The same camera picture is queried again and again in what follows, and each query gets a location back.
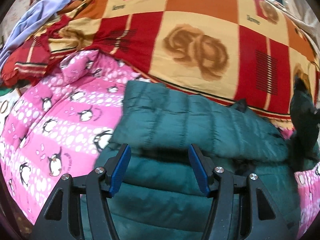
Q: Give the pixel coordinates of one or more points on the dark green puffer jacket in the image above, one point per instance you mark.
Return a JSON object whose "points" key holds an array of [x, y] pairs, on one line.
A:
{"points": [[159, 197]]}

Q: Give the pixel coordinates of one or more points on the pink penguin print quilt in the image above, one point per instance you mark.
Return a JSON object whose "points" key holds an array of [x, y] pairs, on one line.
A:
{"points": [[61, 125]]}

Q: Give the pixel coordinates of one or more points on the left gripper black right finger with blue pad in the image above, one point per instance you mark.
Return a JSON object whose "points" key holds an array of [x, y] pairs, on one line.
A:
{"points": [[258, 218]]}

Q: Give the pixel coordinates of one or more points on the light blue garment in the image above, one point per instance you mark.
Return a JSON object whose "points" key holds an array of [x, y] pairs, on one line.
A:
{"points": [[32, 20]]}

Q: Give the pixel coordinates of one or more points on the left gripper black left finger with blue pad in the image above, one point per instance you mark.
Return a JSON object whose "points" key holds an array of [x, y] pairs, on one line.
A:
{"points": [[60, 217]]}

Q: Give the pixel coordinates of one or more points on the red orange rose blanket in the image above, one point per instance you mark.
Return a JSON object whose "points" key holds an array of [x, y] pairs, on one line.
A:
{"points": [[226, 50]]}

